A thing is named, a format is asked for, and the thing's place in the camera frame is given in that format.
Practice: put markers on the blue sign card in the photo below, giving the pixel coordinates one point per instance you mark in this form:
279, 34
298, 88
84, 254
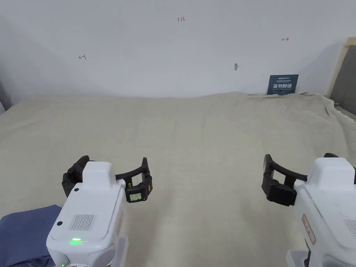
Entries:
283, 84

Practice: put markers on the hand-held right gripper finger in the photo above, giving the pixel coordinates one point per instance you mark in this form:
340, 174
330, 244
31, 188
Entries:
275, 187
331, 155

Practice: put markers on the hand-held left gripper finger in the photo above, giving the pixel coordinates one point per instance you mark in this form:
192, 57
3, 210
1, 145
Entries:
73, 174
139, 187

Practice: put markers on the grey headboard with wooden frame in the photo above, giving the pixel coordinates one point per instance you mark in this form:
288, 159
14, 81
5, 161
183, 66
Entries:
346, 80

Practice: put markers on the bed with beige sheet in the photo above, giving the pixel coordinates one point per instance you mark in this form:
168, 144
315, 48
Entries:
194, 133

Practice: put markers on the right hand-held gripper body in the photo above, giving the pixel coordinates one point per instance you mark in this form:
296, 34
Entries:
331, 211

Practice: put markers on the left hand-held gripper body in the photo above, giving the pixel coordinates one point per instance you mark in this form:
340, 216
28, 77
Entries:
89, 211

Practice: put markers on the dark blue garment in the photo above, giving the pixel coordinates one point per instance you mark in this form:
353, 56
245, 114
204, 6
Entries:
25, 236

